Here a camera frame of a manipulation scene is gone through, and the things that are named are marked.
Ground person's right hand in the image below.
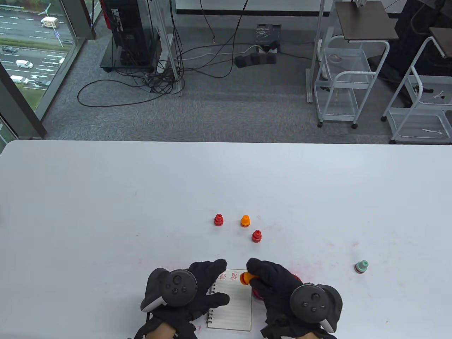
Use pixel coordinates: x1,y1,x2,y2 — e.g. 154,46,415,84
246,258,339,339

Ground person's left hand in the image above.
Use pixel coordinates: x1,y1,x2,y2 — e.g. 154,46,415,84
133,259,231,339

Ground white spiral lined notebook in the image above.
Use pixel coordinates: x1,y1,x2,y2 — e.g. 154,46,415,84
207,268,252,331

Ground person's left forearm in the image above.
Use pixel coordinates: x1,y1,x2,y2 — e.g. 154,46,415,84
147,323,175,339

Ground dark grey left hand controller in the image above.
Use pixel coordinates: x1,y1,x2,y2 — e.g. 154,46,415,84
141,268,198,312

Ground dark grey hand controller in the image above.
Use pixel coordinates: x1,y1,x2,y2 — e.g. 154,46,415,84
290,284,343,333
141,268,198,312

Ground dark grey right hand controller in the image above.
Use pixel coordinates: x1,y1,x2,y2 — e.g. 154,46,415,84
290,284,343,333

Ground aluminium profile leg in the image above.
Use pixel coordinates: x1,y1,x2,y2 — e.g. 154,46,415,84
155,0,185,96

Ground black wrapped box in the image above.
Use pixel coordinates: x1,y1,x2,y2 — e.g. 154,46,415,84
256,24,282,53

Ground black computer tower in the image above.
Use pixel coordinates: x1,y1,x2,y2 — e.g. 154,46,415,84
100,0,157,73

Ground tall aluminium pole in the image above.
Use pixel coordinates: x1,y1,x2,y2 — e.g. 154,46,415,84
306,0,334,103

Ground brown top side table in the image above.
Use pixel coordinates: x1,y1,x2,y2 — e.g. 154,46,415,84
335,1,399,43
429,28,452,59

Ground long white table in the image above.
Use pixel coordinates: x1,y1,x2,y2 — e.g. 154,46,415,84
176,0,332,16

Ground bundle of black cables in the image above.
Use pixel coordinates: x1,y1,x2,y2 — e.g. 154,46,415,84
77,0,262,107

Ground white wire trolley cart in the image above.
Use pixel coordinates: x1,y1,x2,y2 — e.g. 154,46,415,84
381,36,452,144
314,35,390,129

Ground glass window dark frame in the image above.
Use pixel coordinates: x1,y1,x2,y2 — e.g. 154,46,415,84
0,0,96,142

